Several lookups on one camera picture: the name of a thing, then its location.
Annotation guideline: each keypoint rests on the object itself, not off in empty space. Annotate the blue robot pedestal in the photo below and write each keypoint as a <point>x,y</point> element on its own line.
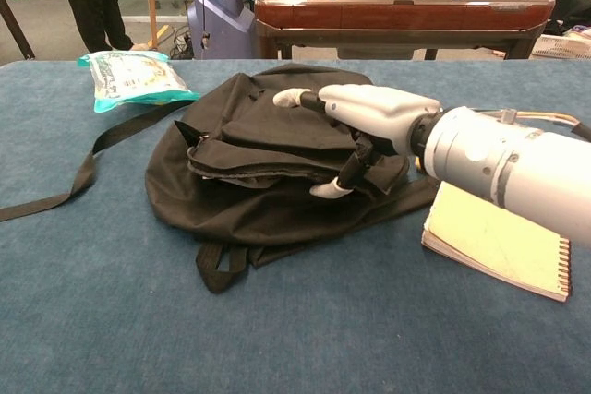
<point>221,11</point>

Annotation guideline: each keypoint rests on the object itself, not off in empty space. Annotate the blue carpet table cover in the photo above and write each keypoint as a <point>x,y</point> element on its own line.
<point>115,329</point>

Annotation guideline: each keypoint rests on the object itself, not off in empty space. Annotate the black fabric backpack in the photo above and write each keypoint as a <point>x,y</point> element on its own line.
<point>277,145</point>

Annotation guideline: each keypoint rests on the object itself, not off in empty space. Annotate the black cloth pile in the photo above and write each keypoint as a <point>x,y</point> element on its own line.
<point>572,8</point>

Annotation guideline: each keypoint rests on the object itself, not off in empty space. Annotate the black slanted pole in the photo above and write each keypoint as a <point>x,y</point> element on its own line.
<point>16,27</point>

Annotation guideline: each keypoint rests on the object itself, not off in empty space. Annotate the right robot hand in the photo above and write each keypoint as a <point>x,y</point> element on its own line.
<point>378,110</point>

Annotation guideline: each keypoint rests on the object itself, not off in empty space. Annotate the wooden mahjong table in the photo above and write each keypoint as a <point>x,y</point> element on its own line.
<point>392,13</point>

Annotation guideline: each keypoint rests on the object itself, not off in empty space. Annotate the spiral notebook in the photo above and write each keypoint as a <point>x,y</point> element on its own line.
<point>498,246</point>

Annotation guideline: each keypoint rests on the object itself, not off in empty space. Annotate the teal snack packet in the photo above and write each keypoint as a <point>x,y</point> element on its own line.
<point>131,80</point>

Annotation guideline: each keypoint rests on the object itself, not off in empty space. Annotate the white plastic basket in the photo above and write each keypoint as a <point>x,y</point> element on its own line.
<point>563,47</point>

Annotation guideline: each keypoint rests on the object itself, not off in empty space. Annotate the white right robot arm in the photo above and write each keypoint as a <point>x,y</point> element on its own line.
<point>508,168</point>

